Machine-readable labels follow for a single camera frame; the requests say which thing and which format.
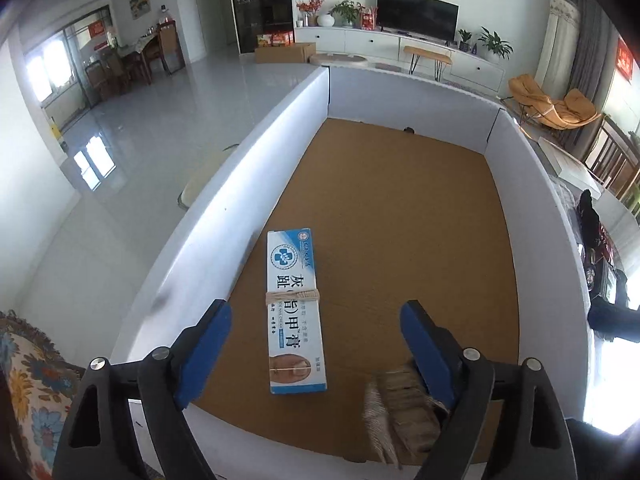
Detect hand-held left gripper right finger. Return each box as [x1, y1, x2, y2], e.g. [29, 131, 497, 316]
[400, 300, 591, 480]

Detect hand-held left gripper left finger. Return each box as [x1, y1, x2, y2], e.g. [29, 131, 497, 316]
[52, 299, 233, 480]

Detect blue and white ointment box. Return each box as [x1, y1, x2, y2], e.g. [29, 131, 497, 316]
[265, 229, 330, 395]

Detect beige woven cloth bundle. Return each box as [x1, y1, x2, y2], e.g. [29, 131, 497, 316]
[362, 367, 451, 468]

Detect black knitted hat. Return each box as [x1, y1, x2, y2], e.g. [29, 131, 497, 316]
[577, 189, 601, 250]

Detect beige rubber band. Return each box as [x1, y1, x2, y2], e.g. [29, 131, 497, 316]
[265, 287, 322, 306]

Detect white flat carton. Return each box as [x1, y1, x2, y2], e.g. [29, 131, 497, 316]
[537, 136, 605, 196]

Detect dark wooden slatted chair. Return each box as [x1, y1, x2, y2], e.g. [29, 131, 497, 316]
[582, 115, 640, 201]

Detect beige chair seat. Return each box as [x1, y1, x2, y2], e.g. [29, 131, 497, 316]
[176, 144, 241, 210]

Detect floral patterned cushion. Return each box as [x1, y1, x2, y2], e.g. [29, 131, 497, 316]
[0, 310, 86, 480]

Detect orange lounge chair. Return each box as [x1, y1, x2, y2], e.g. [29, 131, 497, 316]
[502, 74, 603, 131]

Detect grey curtain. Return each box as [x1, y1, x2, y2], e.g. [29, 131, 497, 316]
[565, 0, 621, 161]

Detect white standing air conditioner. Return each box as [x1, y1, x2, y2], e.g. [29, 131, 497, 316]
[537, 0, 583, 98]

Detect wooden bench with black legs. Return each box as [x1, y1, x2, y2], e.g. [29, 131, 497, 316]
[402, 46, 453, 82]

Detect large potted green plant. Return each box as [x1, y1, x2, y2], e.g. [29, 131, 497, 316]
[476, 26, 514, 63]

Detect oval white low stool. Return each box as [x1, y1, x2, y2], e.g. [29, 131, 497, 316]
[309, 53, 369, 67]

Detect white television cabinet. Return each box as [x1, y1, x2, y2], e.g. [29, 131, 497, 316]
[294, 26, 506, 93]

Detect wooden dining table with chairs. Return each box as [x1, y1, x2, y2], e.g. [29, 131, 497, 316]
[82, 20, 186, 101]

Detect brown cardboard carton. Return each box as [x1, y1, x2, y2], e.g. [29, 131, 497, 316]
[255, 42, 317, 64]

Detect orange snack boxes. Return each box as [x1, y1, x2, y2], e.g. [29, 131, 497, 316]
[256, 31, 295, 48]

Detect black flat television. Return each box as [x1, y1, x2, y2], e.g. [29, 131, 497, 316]
[376, 0, 460, 43]

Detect green leafy houseplant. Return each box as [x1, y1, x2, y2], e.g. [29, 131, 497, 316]
[330, 0, 366, 28]

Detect black glass cabinet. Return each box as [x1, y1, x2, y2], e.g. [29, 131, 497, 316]
[226, 0, 293, 55]

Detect red flower bouquet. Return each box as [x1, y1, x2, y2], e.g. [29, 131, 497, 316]
[296, 0, 326, 27]

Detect red wall hanging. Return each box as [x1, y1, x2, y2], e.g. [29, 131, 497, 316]
[615, 37, 635, 81]

